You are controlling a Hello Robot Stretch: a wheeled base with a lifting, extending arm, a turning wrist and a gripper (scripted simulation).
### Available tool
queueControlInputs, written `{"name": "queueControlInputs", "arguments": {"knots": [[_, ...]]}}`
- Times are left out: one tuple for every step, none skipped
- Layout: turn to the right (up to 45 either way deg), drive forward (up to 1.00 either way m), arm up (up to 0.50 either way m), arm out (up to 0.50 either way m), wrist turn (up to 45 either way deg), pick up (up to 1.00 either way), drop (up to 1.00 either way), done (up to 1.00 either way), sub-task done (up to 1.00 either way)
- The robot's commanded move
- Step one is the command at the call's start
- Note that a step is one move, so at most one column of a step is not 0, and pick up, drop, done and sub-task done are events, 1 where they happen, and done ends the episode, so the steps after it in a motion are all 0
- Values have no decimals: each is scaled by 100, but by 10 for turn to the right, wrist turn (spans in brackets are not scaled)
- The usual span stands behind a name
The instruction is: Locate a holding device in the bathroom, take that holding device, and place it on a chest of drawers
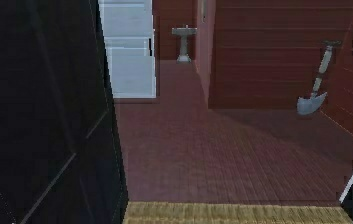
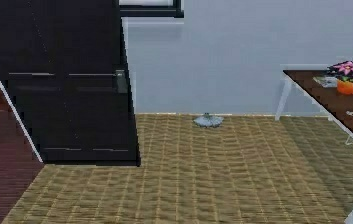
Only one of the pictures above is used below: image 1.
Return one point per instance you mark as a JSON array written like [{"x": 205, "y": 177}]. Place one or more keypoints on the white room door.
[{"x": 130, "y": 50}]

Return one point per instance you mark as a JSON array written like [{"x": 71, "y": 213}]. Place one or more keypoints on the grey shovel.
[{"x": 314, "y": 96}]

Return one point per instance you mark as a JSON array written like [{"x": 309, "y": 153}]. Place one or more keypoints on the grey pedestal sink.
[{"x": 184, "y": 40}]

